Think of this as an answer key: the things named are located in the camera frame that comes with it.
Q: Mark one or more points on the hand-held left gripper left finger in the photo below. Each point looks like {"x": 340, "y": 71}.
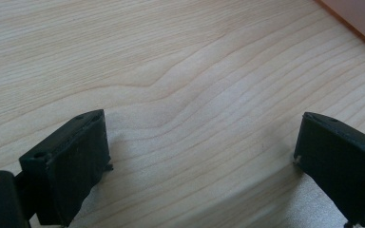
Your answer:
{"x": 66, "y": 164}

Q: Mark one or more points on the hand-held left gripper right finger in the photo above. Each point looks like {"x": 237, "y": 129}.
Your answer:
{"x": 342, "y": 158}

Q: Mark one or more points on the pink object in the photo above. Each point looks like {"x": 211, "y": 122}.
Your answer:
{"x": 358, "y": 17}

